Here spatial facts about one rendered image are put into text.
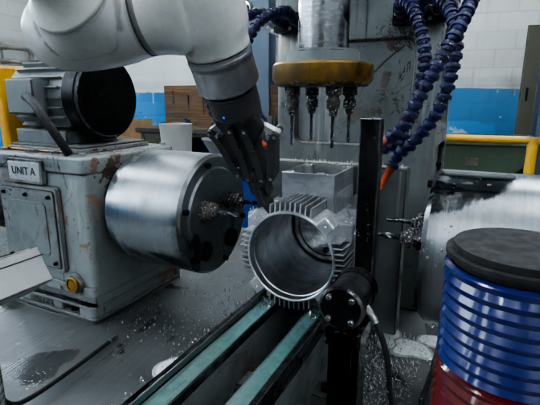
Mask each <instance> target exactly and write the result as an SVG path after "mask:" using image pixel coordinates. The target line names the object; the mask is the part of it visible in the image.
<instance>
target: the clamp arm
mask: <svg viewBox="0 0 540 405"><path fill-rule="evenodd" d="M383 131H384V118H383V117H361V118H360V131H359V148H358V182H357V199H356V216H355V234H354V267H360V268H364V269H366V270H367V271H368V272H370V273H371V274H372V276H373V277H374V278H375V265H376V252H377V238H378V212H379V199H380V185H381V171H382V157H383Z"/></svg>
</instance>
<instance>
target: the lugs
mask: <svg viewBox="0 0 540 405"><path fill-rule="evenodd" d="M356 199H357V194H356V195H354V196H353V197H352V198H351V202H350V203H351V205H352V206H356ZM266 215H268V212H267V211H266V210H265V209H264V208H263V207H260V208H257V209H256V210H255V211H254V212H253V213H252V214H251V215H250V216H249V217H248V218H249V219H250V220H251V221H252V223H253V224H254V225H255V226H256V224H257V223H258V222H259V221H260V220H262V219H263V218H264V217H265V216H266ZM317 226H318V227H319V228H320V229H321V230H322V232H323V233H324V234H325V236H327V235H328V234H330V233H331V232H332V231H333V230H335V229H336V228H337V227H338V224H337V223H336V222H335V221H334V220H333V218H332V217H331V216H330V215H327V216H326V217H324V218H323V219H322V220H321V221H320V222H319V223H317ZM249 284H250V285H251V286H252V287H253V288H254V289H255V291H256V292H257V293H259V292H260V291H261V290H262V289H264V287H263V285H262V284H261V283H260V282H259V281H258V280H257V279H256V277H255V278H253V279H252V280H251V281H250V282H249ZM323 292H324V291H323ZM323 292H322V293H323ZM322 293H321V294H322ZM321 294H320V295H318V296H317V297H315V299H316V301H317V302H318V303H319V300H320V297H321Z"/></svg>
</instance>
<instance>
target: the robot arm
mask: <svg viewBox="0 0 540 405"><path fill-rule="evenodd" d="M21 30H22V36H23V38H24V40H25V42H26V44H27V46H28V47H29V49H30V50H31V52H32V53H33V54H34V55H35V57H36V58H38V59H39V60H40V61H41V62H43V63H45V64H46V65H48V66H50V67H53V68H57V69H60V70H64V71H70V72H94V71H100V70H107V69H111V68H119V67H124V66H127V65H130V64H134V63H139V62H141V61H142V60H145V59H149V58H152V57H155V56H160V55H184V56H185V57H186V60H187V64H188V66H189V69H190V70H191V73H192V75H193V77H194V82H195V83H196V86H197V89H198V92H199V94H200V95H201V96H202V97H204V98H206V99H207V103H208V105H209V108H210V110H211V114H212V116H213V117H214V119H215V123H214V124H213V125H212V126H211V127H210V128H209V129H208V130H207V132H206V135H207V136H208V137H209V138H210V139H211V140H212V141H213V142H214V143H215V145H216V146H217V148H218V150H219V152H220V153H221V154H222V156H223V158H224V160H225V161H226V163H227V164H228V166H229V168H230V169H231V172H232V173H233V174H234V176H235V177H236V178H238V179H240V178H244V179H245V181H246V182H247V183H248V185H249V188H250V191H251V193H252V194H253V195H255V197H256V201H257V204H258V207H259V208H260V207H263V208H264V209H265V210H266V211H267V212H268V213H269V206H270V204H271V203H274V199H273V197H272V192H273V191H274V189H273V185H272V182H273V181H274V180H275V178H276V176H277V175H278V173H279V172H280V136H281V134H282V133H283V131H284V128H283V126H281V125H278V126H277V127H275V126H273V125H270V124H269V123H268V120H267V118H266V116H265V115H264V114H263V113H262V110H261V101H260V96H259V93H258V89H257V86H256V82H257V80H258V78H259V73H258V70H257V67H256V62H255V58H254V55H253V51H252V44H251V42H250V39H249V34H248V8H247V3H246V0H29V2H28V3H27V6H26V8H25V10H24V11H23V14H22V18H21ZM263 131H265V133H266V140H267V141H268V143H267V158H266V156H265V152H264V147H263V145H262V136H261V135H262V133H263ZM237 167H239V168H237Z"/></svg>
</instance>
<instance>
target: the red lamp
mask: <svg viewBox="0 0 540 405"><path fill-rule="evenodd" d="M433 373H434V376H433V380H432V384H433V385H432V396H431V405H532V404H526V403H519V402H515V401H511V400H508V399H503V398H501V397H498V396H496V395H492V394H490V393H488V392H486V391H483V390H481V389H479V388H477V387H475V386H474V385H472V384H470V383H468V382H466V381H464V380H463V379H462V378H460V377H459V376H458V375H456V374H455V373H453V372H452V371H451V370H450V369H449V368H448V367H447V366H446V365H445V364H444V363H443V362H442V360H441V359H440V357H439V355H438V353H437V350H436V356H435V366H434V371H433Z"/></svg>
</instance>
